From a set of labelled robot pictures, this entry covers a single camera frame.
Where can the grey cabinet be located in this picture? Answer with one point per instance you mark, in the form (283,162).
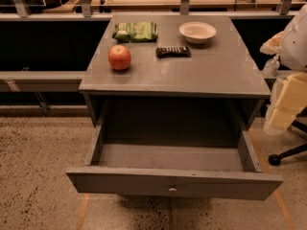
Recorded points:
(220,68)

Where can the clear sanitizer pump bottle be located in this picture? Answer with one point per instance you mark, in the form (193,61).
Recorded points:
(271,66)

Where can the green snack bag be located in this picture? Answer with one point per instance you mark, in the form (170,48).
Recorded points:
(135,32)

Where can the dark chocolate bar wrapper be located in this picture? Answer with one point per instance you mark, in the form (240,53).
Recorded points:
(173,52)

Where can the black chair base with caster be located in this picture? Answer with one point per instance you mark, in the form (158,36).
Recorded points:
(275,159)

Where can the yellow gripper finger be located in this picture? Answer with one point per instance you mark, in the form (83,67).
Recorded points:
(273,45)
(288,99)

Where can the white bowl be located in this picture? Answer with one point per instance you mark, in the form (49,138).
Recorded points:
(197,32)

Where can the red apple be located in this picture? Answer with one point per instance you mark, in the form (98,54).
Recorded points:
(119,57)

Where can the grey metal rail frame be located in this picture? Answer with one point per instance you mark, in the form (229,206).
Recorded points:
(46,44)

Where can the round metal drawer knob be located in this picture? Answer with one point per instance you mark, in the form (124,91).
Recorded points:
(172,190)

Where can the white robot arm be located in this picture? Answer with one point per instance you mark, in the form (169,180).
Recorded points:
(293,52)

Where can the open grey top drawer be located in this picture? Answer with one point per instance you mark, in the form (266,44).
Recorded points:
(201,147)

